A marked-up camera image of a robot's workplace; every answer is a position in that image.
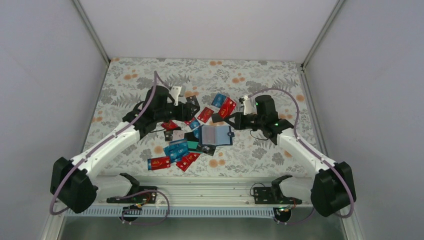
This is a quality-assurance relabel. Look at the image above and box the red card centre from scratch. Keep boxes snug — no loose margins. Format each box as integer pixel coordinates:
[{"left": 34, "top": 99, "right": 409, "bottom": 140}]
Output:
[{"left": 197, "top": 107, "right": 215, "bottom": 123}]

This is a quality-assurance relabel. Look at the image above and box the aluminium mounting rail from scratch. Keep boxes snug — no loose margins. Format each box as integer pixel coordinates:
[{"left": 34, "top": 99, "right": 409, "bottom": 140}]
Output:
[{"left": 54, "top": 175, "right": 352, "bottom": 208}]

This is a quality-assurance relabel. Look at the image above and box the aluminium corner frame post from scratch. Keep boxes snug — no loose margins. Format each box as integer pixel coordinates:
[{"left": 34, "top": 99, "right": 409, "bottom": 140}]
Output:
[{"left": 71, "top": 0, "right": 110, "bottom": 65}]

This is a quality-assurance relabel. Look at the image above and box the light blue card far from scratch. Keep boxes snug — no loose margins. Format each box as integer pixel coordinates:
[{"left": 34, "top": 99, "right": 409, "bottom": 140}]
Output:
[{"left": 211, "top": 93, "right": 228, "bottom": 108}]

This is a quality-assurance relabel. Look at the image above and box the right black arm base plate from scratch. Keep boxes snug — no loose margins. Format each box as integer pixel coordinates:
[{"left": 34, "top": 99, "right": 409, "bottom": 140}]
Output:
[{"left": 252, "top": 186, "right": 303, "bottom": 205}]

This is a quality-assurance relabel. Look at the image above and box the small black LOGO card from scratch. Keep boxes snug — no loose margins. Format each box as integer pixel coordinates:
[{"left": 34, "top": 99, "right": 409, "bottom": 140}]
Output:
[{"left": 196, "top": 144, "right": 216, "bottom": 156}]

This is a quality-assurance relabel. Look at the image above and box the red VIP card front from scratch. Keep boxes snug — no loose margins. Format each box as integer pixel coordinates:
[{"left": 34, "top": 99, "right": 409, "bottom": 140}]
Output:
[{"left": 176, "top": 152, "right": 201, "bottom": 172}]

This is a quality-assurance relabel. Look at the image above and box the teal green card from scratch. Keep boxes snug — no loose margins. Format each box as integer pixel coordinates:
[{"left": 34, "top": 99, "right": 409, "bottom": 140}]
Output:
[{"left": 187, "top": 141, "right": 201, "bottom": 153}]

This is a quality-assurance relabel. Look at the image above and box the red card left pile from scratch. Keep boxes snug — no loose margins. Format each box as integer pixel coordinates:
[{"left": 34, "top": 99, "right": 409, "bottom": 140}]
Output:
[{"left": 150, "top": 156, "right": 171, "bottom": 171}]

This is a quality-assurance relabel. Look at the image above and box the dark grey LOGO card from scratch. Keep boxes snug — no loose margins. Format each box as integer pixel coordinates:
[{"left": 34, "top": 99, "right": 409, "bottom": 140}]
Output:
[{"left": 163, "top": 130, "right": 174, "bottom": 142}]

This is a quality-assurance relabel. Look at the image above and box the dark blue card holder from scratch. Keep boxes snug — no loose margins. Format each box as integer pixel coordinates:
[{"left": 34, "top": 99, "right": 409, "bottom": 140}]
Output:
[{"left": 199, "top": 125, "right": 235, "bottom": 146}]

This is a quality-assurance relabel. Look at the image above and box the floral patterned table mat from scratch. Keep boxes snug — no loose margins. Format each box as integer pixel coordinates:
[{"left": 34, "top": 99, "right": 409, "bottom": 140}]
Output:
[{"left": 85, "top": 58, "right": 316, "bottom": 178}]

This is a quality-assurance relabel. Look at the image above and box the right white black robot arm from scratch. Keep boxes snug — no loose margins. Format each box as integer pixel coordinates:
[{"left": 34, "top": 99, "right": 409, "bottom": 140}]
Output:
[{"left": 224, "top": 95, "right": 357, "bottom": 218}]

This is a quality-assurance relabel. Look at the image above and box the blue card front bottom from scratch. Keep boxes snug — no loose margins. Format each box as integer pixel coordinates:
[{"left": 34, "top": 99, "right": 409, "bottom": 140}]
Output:
[{"left": 147, "top": 158, "right": 153, "bottom": 171}]

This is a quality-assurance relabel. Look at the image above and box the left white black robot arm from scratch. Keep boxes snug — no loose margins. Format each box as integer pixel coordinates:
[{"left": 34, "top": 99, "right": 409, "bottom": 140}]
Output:
[{"left": 50, "top": 86, "right": 200, "bottom": 213}]

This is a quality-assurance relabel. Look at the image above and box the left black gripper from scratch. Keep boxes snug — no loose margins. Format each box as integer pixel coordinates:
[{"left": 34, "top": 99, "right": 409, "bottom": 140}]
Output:
[{"left": 155, "top": 101, "right": 200, "bottom": 123}]

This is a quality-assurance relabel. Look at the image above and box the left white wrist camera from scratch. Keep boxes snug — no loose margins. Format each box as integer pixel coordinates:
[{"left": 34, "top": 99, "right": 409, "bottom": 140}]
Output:
[{"left": 169, "top": 85, "right": 186, "bottom": 106}]

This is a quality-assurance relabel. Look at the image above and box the black card top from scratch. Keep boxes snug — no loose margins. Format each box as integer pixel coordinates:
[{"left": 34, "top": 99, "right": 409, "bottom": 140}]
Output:
[{"left": 186, "top": 95, "right": 200, "bottom": 108}]

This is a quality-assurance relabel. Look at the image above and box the white blossom card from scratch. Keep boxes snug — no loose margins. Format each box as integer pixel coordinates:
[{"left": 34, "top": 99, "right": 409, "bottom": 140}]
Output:
[{"left": 172, "top": 130, "right": 185, "bottom": 141}]

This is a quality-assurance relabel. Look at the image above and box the perforated grey cable duct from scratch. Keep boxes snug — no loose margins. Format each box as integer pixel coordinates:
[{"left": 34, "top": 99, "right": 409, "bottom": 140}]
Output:
[{"left": 64, "top": 206, "right": 277, "bottom": 219}]

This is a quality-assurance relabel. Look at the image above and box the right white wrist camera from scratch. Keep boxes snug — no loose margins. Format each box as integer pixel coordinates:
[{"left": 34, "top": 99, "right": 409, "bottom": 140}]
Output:
[{"left": 239, "top": 95, "right": 253, "bottom": 115}]

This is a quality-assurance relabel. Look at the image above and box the right aluminium frame post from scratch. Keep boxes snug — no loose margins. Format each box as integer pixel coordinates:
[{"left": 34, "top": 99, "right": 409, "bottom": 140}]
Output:
[{"left": 301, "top": 0, "right": 346, "bottom": 70}]

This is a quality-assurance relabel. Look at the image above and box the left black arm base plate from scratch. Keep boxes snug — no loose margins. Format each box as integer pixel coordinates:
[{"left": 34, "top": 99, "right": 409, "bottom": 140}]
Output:
[{"left": 106, "top": 185, "right": 158, "bottom": 204}]

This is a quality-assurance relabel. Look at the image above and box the blue card left pile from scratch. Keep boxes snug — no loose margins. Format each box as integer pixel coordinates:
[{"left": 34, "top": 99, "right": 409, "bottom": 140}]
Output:
[{"left": 163, "top": 138, "right": 190, "bottom": 163}]

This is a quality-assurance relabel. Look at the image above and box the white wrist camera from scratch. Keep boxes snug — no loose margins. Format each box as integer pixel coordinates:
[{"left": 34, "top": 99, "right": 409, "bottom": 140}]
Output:
[
  {"left": 169, "top": 85, "right": 186, "bottom": 106},
  {"left": 239, "top": 95, "right": 253, "bottom": 115}
]

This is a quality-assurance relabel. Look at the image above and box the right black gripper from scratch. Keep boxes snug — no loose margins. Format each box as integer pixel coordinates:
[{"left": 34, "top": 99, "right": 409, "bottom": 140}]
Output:
[{"left": 224, "top": 112, "right": 265, "bottom": 130}]

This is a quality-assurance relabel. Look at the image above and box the red VIP card gold text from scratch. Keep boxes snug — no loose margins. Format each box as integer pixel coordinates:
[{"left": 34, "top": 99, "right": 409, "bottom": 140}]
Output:
[{"left": 218, "top": 97, "right": 237, "bottom": 119}]

